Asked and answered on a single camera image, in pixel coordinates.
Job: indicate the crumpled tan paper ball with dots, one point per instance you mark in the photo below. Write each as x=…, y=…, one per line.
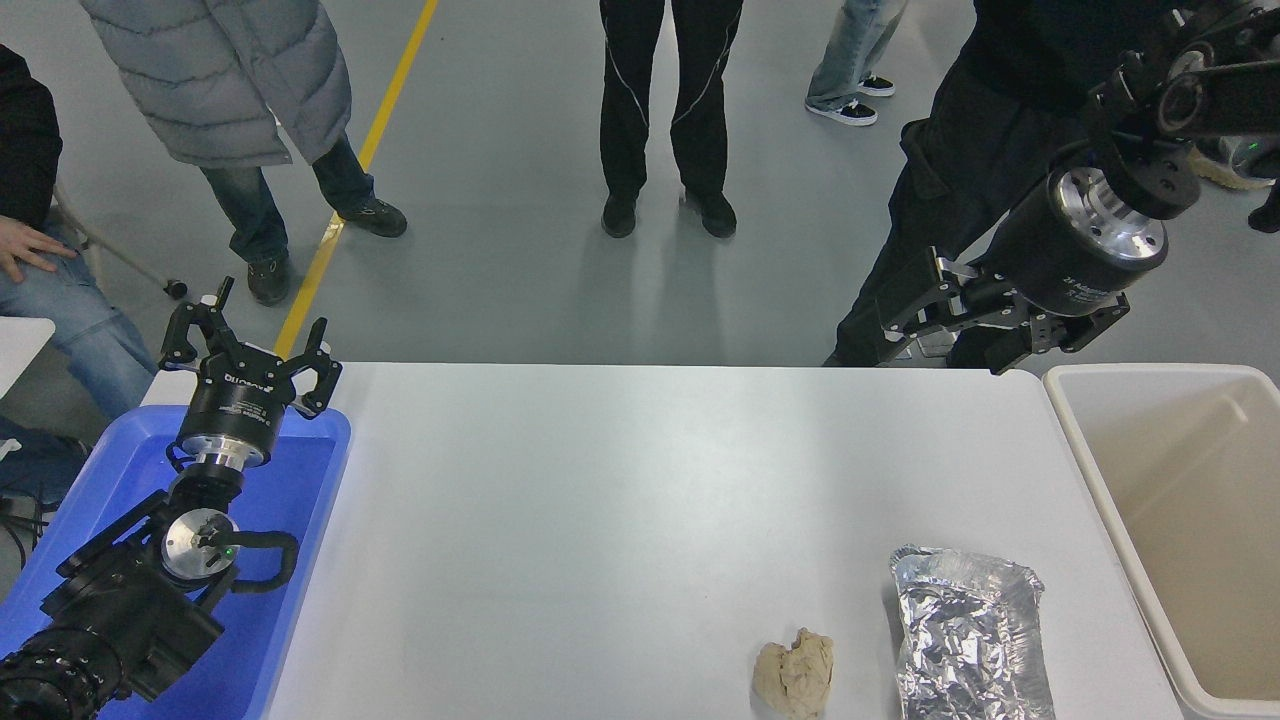
x=795, y=675

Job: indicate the large pale plastic bin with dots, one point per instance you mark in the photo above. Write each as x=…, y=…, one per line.
x=1190, y=520

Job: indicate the seated person's hand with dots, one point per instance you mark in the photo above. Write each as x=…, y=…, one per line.
x=25, y=245

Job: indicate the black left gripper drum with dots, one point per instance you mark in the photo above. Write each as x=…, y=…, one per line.
x=238, y=408

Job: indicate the grey metal chair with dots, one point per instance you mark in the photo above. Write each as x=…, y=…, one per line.
x=120, y=250

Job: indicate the small white side table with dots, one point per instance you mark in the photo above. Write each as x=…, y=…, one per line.
x=20, y=345

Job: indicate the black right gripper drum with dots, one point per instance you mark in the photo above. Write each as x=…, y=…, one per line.
x=1050, y=260

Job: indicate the silver foil plate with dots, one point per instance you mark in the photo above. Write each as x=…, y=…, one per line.
x=970, y=630

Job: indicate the blue plastic tray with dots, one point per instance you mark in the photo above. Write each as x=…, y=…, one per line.
x=290, y=500

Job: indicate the seated person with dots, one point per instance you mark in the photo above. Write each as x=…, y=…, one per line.
x=80, y=330

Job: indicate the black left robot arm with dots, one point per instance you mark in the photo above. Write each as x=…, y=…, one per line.
x=120, y=610

